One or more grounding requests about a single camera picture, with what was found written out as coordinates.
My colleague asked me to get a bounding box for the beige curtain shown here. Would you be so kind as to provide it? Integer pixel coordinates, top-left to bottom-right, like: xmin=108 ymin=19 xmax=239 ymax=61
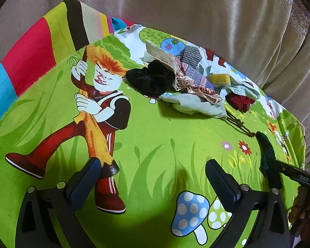
xmin=0 ymin=0 xmax=310 ymax=145

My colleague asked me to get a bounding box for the brown braided cord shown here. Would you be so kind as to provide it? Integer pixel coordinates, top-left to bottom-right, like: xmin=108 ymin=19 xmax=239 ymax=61
xmin=225 ymin=111 xmax=257 ymax=138

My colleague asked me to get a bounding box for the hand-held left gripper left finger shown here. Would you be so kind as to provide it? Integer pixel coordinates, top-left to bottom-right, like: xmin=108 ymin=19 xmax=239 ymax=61
xmin=15 ymin=157 xmax=102 ymax=248

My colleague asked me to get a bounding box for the dark green knit sock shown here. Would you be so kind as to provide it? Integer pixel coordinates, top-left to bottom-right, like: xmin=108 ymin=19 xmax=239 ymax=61
xmin=256 ymin=131 xmax=284 ymax=190

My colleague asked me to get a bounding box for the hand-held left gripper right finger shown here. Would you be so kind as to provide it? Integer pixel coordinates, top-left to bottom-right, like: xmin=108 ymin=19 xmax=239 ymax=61
xmin=205 ymin=159 xmax=292 ymax=248

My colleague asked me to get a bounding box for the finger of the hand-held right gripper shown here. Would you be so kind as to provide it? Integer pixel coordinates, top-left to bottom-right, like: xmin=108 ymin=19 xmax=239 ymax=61
xmin=272 ymin=160 xmax=310 ymax=186

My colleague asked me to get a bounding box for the pale cloth towel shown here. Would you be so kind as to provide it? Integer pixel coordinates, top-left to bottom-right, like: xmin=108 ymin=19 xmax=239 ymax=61
xmin=160 ymin=93 xmax=227 ymax=120

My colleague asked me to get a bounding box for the red plush towel bear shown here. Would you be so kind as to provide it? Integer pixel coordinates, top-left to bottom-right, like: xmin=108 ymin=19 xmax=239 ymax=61
xmin=225 ymin=93 xmax=256 ymax=113

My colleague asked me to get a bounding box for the yellow sponge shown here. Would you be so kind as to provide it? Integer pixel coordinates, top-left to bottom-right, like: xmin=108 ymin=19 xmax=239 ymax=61
xmin=209 ymin=74 xmax=231 ymax=86

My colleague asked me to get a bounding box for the cream dotted cloth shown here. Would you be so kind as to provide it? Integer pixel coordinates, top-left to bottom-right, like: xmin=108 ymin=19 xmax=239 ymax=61
xmin=145 ymin=39 xmax=182 ymax=76

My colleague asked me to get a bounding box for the black white checkered cloth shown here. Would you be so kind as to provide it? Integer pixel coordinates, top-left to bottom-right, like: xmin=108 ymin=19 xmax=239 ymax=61
xmin=179 ymin=45 xmax=203 ymax=67

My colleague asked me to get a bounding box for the pink floral satin cloth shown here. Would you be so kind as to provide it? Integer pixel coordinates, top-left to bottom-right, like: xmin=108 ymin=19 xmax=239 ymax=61
xmin=174 ymin=75 xmax=223 ymax=104

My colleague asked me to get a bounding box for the plaid patchwork cloth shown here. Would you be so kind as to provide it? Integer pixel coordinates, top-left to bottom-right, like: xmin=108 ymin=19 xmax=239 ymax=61
xmin=179 ymin=64 xmax=215 ymax=89

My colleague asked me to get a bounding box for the black fuzzy cloth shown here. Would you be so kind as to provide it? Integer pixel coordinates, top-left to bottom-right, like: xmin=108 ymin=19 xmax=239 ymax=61
xmin=126 ymin=60 xmax=176 ymax=97

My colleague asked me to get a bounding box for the cartoon printed green bedsheet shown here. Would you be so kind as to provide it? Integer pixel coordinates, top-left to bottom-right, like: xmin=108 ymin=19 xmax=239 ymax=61
xmin=0 ymin=0 xmax=307 ymax=248

